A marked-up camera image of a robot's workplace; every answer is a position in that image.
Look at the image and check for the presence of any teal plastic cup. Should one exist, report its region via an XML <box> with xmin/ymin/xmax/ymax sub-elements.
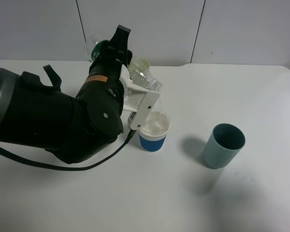
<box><xmin>203</xmin><ymin>123</ymin><xmax>246</xmax><ymax>169</ymax></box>

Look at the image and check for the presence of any black braided cable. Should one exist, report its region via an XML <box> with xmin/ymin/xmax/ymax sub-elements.
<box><xmin>0</xmin><ymin>129</ymin><xmax>137</xmax><ymax>172</ymax></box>

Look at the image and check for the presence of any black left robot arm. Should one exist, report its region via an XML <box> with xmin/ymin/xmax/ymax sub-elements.
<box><xmin>0</xmin><ymin>26</ymin><xmax>132</xmax><ymax>164</ymax></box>

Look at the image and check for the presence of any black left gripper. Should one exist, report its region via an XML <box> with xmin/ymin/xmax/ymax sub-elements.
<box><xmin>76</xmin><ymin>25</ymin><xmax>132</xmax><ymax>111</ymax></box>

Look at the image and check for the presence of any white blue-sleeve paper cup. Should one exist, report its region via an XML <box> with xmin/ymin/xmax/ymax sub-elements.
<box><xmin>138</xmin><ymin>109</ymin><xmax>170</xmax><ymax>152</ymax></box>

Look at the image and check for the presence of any pale green plastic cup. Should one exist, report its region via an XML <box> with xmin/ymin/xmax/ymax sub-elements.
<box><xmin>128</xmin><ymin>58</ymin><xmax>150</xmax><ymax>71</ymax></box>

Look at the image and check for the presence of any clear green-label water bottle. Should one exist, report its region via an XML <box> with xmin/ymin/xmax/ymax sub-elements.
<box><xmin>85</xmin><ymin>37</ymin><xmax>163</xmax><ymax>92</ymax></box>

